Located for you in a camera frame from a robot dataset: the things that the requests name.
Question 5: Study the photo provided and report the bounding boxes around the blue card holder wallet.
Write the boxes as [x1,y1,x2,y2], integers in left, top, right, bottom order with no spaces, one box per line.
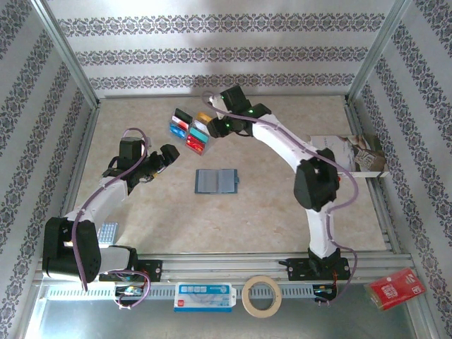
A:
[194,168,242,194]

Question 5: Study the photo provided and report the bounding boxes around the teal card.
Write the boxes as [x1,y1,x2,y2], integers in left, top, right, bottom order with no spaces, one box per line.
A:
[189,126,212,142]

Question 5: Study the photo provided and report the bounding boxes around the blue card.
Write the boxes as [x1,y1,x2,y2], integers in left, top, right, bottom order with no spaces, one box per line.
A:
[169,122,188,139]

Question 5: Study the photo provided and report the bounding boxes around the clear acrylic card rack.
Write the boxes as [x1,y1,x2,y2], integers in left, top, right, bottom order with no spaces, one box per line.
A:
[166,105,213,156]

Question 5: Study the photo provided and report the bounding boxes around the aluminium table edge strip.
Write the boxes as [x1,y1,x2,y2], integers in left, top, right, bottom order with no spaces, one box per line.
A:
[344,102,403,255]
[98,93,349,100]
[59,104,102,220]

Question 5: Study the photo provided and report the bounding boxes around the small silver grid block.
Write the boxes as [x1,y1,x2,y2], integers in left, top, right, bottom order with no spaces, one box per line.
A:
[97,222,117,245]

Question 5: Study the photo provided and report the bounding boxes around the small lit circuit board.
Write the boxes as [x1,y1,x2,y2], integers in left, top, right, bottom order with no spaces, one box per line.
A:
[312,284,337,300]
[115,285,145,297]

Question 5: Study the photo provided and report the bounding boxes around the white brown book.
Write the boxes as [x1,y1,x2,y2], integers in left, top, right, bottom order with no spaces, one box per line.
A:
[310,133,389,179]

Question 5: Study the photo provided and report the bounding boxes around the white and blue label box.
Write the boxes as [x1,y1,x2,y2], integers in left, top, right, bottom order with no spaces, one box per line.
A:
[173,282,237,314]

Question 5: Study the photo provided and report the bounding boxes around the beige masking tape roll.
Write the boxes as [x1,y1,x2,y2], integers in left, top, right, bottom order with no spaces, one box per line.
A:
[241,275,283,319]

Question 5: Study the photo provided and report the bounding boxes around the grey metal shelf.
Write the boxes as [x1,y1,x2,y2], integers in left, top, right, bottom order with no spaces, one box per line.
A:
[19,275,435,339]

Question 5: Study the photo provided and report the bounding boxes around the red box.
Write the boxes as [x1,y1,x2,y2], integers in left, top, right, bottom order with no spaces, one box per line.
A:
[363,267,427,311]

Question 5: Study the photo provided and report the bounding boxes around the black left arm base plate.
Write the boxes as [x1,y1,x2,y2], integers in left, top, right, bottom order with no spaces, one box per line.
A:
[98,258,164,283]

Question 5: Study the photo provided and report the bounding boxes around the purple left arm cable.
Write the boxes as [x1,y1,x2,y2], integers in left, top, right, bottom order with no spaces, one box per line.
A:
[72,127,151,311]

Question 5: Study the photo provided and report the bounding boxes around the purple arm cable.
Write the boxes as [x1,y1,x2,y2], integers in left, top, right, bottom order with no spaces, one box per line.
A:
[201,90,359,307]
[72,127,151,311]

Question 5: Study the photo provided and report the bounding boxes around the aluminium mounting rail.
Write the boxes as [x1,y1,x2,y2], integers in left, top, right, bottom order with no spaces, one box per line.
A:
[33,251,415,283]

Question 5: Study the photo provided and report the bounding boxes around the aluminium frame post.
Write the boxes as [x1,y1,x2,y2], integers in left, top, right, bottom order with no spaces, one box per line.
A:
[345,0,414,105]
[30,0,100,109]

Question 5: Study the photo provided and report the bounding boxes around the grey slotted cable duct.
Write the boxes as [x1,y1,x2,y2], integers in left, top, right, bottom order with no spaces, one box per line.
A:
[45,283,340,302]

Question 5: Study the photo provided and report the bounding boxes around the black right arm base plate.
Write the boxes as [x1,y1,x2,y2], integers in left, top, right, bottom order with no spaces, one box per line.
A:
[278,256,352,283]

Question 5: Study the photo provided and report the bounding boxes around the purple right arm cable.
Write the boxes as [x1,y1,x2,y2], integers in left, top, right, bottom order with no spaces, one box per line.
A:
[201,90,359,307]

